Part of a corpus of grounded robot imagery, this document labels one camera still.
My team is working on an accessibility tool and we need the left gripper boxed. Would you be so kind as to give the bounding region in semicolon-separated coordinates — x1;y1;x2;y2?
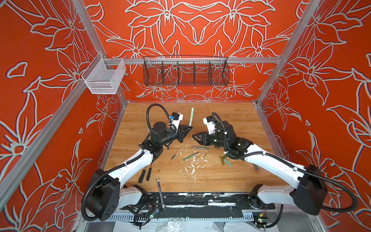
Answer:
159;124;191;148

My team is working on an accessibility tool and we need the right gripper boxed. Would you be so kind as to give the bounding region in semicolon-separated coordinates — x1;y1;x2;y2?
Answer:
191;130;231;149

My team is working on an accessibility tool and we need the light green pen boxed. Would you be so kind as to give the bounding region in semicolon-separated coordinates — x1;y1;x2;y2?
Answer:
189;107;194;126

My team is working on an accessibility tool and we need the dark green pen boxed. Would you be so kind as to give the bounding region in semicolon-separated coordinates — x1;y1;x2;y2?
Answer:
183;151;200;161
191;146;209;150

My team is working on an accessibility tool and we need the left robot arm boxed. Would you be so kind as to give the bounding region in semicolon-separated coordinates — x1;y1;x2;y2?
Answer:
81;103;193;221

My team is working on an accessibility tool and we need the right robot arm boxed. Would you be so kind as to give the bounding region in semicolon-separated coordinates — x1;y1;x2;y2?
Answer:
193;112;358;216

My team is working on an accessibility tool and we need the beige pen lower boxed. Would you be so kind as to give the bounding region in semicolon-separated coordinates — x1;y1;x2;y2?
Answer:
171;146;184;160

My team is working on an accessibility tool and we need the light green cap right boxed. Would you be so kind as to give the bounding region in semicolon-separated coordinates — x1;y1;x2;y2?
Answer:
224;159;232;167

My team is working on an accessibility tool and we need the black screwdriver right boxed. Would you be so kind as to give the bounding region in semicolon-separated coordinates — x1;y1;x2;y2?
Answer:
146;163;152;181

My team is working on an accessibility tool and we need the black screwdriver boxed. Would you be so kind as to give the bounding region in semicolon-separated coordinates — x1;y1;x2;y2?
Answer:
138;167;147;183
146;163;152;181

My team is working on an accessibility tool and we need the metal wrench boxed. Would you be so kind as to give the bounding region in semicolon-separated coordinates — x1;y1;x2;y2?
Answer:
156;177;166;210

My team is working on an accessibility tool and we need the black screwdriver left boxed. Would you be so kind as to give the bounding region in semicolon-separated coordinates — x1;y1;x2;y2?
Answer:
138;167;147;183

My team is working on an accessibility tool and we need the clear plastic bin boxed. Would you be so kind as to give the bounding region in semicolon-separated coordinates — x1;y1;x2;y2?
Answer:
82;54;126;94

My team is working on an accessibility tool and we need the black wire basket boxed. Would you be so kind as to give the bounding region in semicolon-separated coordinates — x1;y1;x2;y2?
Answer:
143;55;231;87

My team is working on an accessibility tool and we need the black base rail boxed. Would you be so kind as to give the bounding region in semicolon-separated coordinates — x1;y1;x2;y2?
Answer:
120;191;276;211

